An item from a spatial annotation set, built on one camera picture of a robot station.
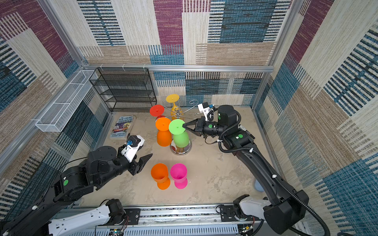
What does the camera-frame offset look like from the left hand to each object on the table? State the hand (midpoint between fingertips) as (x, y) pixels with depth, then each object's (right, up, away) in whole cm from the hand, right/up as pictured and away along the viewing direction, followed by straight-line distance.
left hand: (146, 150), depth 61 cm
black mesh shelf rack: (-30, +35, +49) cm, 67 cm away
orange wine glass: (+3, -14, +13) cm, 19 cm away
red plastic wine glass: (+1, +17, +14) cm, 22 cm away
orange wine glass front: (+5, +5, +13) cm, 14 cm away
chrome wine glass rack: (+10, -7, +36) cm, 38 cm away
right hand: (+16, +9, +3) cm, 18 cm away
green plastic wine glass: (+13, +4, +10) cm, 17 cm away
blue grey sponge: (+54, -23, +18) cm, 61 cm away
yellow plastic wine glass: (+11, +16, +13) cm, 24 cm away
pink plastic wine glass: (+12, -15, +17) cm, 25 cm away
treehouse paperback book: (-31, +7, +45) cm, 55 cm away
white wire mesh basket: (-46, +14, +10) cm, 49 cm away
